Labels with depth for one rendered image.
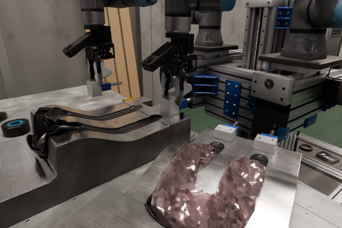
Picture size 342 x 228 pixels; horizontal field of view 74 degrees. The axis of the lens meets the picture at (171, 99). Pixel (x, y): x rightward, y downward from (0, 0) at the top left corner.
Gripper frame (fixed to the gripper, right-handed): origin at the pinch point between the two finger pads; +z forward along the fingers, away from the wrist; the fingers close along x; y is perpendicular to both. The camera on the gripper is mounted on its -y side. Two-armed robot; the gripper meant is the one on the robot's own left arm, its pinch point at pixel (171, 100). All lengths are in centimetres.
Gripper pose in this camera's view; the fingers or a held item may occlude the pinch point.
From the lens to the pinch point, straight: 70.9
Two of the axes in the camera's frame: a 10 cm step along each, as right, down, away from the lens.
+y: 7.7, -2.1, 6.1
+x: -6.4, -2.6, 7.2
